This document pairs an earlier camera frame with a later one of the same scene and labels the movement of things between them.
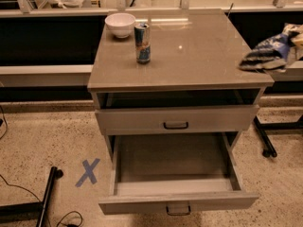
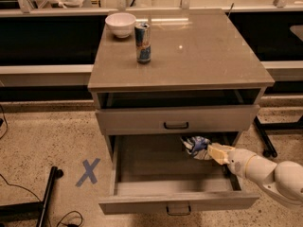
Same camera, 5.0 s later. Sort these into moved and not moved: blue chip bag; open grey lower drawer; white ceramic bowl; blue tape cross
Moved: blue chip bag
Not moved: open grey lower drawer; white ceramic bowl; blue tape cross
